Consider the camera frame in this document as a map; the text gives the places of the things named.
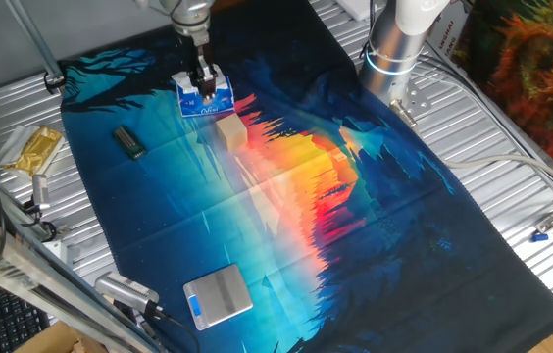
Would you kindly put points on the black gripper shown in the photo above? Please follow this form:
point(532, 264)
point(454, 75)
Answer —
point(199, 54)

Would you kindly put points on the pale wooden block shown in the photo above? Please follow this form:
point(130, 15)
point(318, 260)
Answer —
point(231, 131)

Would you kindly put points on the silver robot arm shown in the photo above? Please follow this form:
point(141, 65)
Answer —
point(394, 49)

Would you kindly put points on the silver digital scale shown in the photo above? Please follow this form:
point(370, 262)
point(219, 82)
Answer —
point(222, 294)

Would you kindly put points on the blue tissue pack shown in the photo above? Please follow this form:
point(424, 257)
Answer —
point(205, 100)

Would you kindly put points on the grey metal pole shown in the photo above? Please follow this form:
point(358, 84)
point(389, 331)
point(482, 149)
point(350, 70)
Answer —
point(36, 44)

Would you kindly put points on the gold foil packet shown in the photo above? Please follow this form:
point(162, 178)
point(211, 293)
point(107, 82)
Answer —
point(36, 149)

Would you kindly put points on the white printed sign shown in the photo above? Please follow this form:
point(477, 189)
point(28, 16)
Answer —
point(445, 34)

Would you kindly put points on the colourful sunset print mat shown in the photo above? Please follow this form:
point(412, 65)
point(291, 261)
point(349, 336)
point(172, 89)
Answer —
point(404, 245)

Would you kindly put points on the brown cardboard box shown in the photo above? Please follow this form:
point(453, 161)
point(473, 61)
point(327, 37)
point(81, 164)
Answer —
point(51, 340)

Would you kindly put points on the black keyboard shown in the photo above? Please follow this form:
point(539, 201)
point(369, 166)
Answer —
point(7, 318)

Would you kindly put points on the orange green painted cloth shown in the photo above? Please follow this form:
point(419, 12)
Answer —
point(541, 73)

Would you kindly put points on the silver depth camera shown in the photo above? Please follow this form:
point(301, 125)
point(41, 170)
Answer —
point(40, 191)
point(127, 291)

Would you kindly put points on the metal camera mount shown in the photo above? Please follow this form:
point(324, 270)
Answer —
point(48, 228)

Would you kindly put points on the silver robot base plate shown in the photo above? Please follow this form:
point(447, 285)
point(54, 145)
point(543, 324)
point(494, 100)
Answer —
point(416, 100)

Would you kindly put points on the aluminium frame bar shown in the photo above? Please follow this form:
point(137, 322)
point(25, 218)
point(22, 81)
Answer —
point(36, 284)

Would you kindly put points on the small metal bracket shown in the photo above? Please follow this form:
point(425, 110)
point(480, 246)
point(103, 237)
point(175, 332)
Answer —
point(547, 224)

